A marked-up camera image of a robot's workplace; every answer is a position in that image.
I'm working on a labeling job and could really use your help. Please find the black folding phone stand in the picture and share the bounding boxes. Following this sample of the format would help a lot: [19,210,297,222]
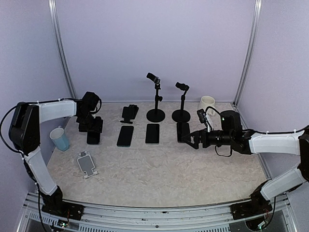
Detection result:
[120,104,139,124]

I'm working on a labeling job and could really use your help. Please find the right aluminium corner post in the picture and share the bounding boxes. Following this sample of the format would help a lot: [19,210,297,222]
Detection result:
[233,0,263,108]

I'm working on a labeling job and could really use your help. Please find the white ceramic mug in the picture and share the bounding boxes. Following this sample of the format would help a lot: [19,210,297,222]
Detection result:
[197,96,215,116]

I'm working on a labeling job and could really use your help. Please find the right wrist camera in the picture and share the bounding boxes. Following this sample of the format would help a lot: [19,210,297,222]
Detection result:
[197,109,213,132]

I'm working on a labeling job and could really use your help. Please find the aluminium front rail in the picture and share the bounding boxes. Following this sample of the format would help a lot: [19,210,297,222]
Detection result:
[15,193,300,232]

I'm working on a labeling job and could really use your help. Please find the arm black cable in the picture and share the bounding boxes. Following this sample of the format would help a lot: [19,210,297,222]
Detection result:
[205,106,234,157]
[0,98,80,154]

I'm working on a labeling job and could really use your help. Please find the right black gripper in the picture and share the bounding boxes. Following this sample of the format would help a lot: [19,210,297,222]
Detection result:
[182,127,234,149]

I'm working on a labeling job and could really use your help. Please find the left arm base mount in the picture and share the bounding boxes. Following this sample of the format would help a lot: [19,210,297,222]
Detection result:
[42,199,84,221]

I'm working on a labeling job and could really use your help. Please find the silver edged black smartphone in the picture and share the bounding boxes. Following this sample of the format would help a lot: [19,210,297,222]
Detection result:
[145,123,160,145]

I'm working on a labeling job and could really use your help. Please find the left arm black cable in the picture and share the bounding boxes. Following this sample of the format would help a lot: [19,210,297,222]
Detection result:
[0,98,80,154]

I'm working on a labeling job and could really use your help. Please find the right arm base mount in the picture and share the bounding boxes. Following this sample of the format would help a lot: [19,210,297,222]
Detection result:
[230,191,273,220]

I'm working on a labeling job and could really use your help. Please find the black round-base phone stand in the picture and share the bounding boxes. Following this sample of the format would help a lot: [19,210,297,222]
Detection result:
[146,72,165,122]

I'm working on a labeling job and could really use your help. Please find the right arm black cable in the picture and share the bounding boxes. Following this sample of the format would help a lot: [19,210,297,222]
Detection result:
[205,106,234,157]

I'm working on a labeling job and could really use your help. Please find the left aluminium corner post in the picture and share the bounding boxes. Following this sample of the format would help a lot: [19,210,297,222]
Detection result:
[48,0,76,98]

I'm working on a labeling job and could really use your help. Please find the light blue small object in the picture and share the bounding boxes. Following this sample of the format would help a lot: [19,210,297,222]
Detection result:
[49,127,70,152]

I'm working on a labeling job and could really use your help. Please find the purple edged black smartphone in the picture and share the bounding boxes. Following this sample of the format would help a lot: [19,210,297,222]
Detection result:
[177,122,190,143]

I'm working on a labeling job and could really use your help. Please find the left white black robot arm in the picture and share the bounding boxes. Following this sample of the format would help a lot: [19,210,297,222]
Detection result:
[9,92,103,215]

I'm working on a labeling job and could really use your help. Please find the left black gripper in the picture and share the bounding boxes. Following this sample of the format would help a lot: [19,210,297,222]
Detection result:
[78,112,103,132]

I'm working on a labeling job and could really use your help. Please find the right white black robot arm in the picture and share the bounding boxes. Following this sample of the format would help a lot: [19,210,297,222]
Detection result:
[182,110,309,215]

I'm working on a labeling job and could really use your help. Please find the aluminium corner post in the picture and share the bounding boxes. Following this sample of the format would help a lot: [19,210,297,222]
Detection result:
[48,0,76,98]
[233,0,263,108]

